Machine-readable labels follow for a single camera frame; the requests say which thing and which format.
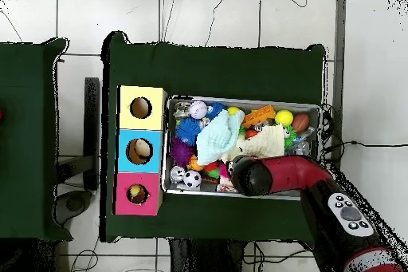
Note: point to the small soccer ball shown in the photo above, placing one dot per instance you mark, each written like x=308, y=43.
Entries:
x=192, y=178

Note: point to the yellow plush toy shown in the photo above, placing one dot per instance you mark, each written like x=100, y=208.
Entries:
x=134, y=190

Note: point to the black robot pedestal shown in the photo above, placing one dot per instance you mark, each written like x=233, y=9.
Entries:
x=180, y=259

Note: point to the blue spiky ball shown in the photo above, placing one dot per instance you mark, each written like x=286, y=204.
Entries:
x=188, y=130

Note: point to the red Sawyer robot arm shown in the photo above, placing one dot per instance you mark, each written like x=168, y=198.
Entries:
x=287, y=173

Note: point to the orange plastic toy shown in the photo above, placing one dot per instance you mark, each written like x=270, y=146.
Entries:
x=258, y=115

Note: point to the purple spiky toy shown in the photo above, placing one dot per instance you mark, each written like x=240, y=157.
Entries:
x=180, y=152

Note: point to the yellow ball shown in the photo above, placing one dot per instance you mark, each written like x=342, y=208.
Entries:
x=284, y=118

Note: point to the dark green tablecloth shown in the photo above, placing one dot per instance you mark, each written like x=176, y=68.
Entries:
x=25, y=125
x=223, y=71

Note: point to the wooden box with three holes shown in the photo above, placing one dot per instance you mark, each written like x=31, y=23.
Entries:
x=127, y=122

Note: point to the small brown football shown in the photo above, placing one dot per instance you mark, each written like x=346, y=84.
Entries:
x=300, y=122

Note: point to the cream cloth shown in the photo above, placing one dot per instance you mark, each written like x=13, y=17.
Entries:
x=264, y=144

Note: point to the mint green cloth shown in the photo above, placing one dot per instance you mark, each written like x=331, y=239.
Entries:
x=220, y=138

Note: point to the shallow metal mesh bin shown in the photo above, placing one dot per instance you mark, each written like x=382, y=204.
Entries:
x=207, y=188

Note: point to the white baseball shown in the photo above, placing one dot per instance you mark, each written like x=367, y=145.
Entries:
x=198, y=110

